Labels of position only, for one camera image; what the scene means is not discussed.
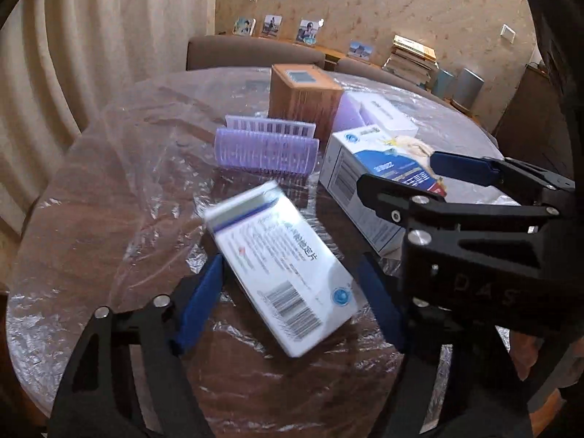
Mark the brown sofa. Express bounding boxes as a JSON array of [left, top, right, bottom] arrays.
[[186, 34, 499, 147]]

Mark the stack of books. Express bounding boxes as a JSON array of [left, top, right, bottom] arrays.
[[382, 34, 439, 91]]

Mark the white and blue carton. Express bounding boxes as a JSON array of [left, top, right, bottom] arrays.
[[318, 125, 448, 256]]

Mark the teal cylinder container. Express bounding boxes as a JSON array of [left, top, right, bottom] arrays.
[[433, 69, 456, 99]]

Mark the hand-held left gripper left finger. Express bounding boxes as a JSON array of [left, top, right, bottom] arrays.
[[48, 253, 224, 438]]

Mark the beige curtain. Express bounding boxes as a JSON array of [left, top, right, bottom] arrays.
[[0, 0, 219, 240]]

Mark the purple box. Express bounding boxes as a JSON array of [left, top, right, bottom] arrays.
[[335, 91, 368, 131]]

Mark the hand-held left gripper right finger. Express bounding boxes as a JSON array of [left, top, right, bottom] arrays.
[[360, 252, 534, 438]]

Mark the purple plastic vial tray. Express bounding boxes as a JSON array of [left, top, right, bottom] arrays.
[[214, 115, 320, 180]]

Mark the wooden box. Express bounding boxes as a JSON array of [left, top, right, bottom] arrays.
[[269, 64, 344, 142]]

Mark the brown wooden cabinet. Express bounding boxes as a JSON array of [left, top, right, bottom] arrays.
[[494, 63, 569, 158]]

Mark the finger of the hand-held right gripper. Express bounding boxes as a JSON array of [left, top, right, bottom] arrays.
[[356, 173, 561, 257], [430, 150, 576, 207]]

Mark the white plastic box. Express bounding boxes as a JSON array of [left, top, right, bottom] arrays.
[[358, 96, 418, 137]]

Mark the grey cylinder speaker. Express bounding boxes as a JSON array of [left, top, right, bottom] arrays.
[[454, 68, 485, 108]]

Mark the white medicine box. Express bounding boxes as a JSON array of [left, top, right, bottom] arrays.
[[203, 180, 359, 359]]

